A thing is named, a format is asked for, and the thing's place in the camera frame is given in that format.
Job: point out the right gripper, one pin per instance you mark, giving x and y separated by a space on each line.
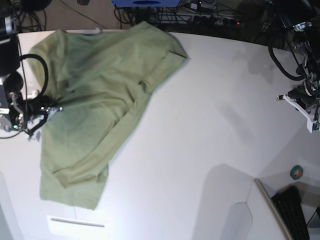
42 108

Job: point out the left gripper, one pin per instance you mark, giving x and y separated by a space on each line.
303 101

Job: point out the green t-shirt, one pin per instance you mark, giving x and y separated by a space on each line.
103 82

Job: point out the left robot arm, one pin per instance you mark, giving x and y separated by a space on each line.
297 16

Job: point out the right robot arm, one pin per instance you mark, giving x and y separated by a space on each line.
20 112

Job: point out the green tape roll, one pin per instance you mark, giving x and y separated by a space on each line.
296 172

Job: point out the black keyboard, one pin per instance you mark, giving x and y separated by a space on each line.
288 205

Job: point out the grey laptop edge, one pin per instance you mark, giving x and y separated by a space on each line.
273 210

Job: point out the white table slot plate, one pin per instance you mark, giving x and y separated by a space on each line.
80 229

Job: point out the black power strip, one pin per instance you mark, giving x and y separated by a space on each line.
212 21

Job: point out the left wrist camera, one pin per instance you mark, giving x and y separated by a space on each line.
313 125

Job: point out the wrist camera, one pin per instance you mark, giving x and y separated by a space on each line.
35 137
313 125

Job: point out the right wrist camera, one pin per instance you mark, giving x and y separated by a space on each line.
35 137

